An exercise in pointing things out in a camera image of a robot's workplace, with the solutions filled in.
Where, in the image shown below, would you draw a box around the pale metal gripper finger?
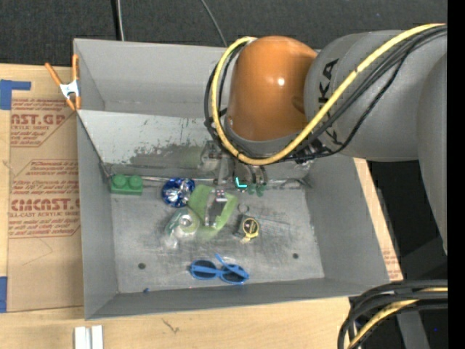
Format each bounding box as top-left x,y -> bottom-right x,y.
204,190 -> 229,228

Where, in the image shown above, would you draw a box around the light green cup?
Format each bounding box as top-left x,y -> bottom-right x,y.
187,183 -> 239,242

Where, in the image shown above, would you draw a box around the black and yellow tape measure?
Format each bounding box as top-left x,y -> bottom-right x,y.
232,214 -> 260,244

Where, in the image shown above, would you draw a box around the clear plastic bottle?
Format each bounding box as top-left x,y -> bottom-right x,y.
162,209 -> 201,251

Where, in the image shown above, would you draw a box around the shiny blue ball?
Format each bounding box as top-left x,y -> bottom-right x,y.
161,177 -> 196,209

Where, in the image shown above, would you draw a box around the blue sunglasses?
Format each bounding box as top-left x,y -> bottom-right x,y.
188,253 -> 251,286

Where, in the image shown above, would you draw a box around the grey metal bin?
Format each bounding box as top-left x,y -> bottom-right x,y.
72,37 -> 392,321

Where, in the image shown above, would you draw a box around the green toy brick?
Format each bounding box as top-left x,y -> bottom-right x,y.
110,174 -> 144,196

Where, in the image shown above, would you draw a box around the brown cardboard board red print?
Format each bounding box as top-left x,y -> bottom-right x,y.
0,63 -> 404,314

